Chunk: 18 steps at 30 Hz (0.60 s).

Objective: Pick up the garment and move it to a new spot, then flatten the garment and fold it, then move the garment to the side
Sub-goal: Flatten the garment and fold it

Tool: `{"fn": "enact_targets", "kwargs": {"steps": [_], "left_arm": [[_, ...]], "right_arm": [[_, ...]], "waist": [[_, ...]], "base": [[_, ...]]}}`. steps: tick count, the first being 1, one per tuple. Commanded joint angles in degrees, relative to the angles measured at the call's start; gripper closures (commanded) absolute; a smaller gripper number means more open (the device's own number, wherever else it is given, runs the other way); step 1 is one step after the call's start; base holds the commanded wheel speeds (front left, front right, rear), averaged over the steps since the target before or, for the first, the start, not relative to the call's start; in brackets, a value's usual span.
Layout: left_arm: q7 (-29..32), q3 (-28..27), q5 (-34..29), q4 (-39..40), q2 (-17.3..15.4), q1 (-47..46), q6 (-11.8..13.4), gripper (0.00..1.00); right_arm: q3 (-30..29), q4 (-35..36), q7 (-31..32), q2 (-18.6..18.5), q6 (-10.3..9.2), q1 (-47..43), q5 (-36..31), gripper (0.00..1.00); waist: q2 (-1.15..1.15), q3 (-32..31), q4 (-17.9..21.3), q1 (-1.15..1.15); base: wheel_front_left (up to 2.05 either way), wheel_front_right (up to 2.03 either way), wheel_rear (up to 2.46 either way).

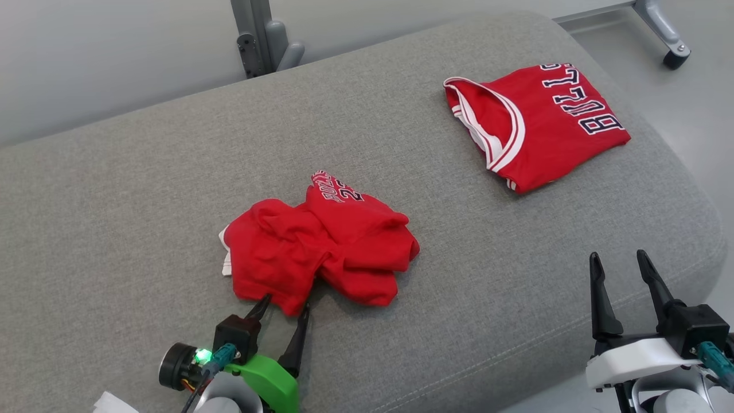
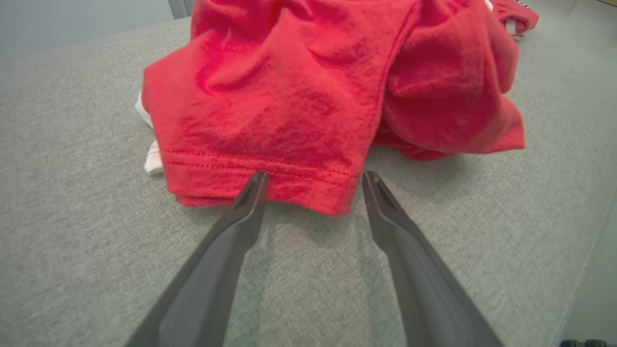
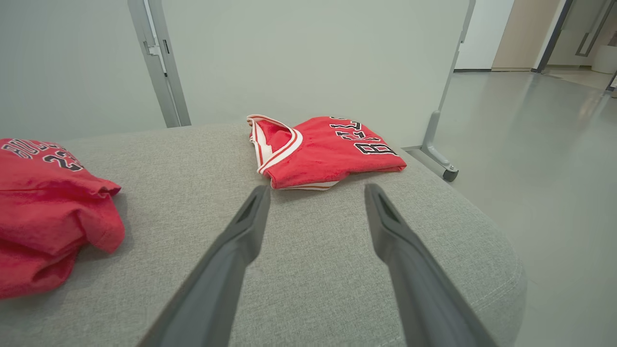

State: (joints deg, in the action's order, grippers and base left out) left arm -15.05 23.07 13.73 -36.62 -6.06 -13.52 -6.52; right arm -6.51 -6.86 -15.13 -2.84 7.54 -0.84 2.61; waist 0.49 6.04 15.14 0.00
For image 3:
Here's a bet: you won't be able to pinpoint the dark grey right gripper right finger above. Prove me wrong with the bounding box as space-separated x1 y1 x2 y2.
364 183 498 347

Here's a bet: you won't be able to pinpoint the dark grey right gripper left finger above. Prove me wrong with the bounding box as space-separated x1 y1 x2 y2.
137 185 272 347

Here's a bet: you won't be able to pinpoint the red Bulls jersey white trim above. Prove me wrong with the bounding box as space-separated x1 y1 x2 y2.
247 114 407 191

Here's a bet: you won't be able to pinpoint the red jersey shirt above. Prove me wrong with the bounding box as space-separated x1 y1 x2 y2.
0 138 126 299

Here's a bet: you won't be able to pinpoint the grey fabric sofa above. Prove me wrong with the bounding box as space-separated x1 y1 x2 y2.
0 121 527 347

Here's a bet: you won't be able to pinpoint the pale partition panel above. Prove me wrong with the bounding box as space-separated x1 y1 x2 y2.
161 0 470 147
0 0 167 143

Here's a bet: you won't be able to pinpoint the white planter pot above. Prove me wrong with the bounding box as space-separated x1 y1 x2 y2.
592 44 617 74

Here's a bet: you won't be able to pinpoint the grey partition post caster foot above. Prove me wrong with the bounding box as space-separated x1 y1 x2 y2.
402 0 477 182

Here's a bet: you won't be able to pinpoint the grey partition post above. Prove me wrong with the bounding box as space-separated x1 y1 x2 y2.
127 0 191 128

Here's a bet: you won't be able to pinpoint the glass door with long handle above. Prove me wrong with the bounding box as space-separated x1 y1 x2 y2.
533 0 617 73

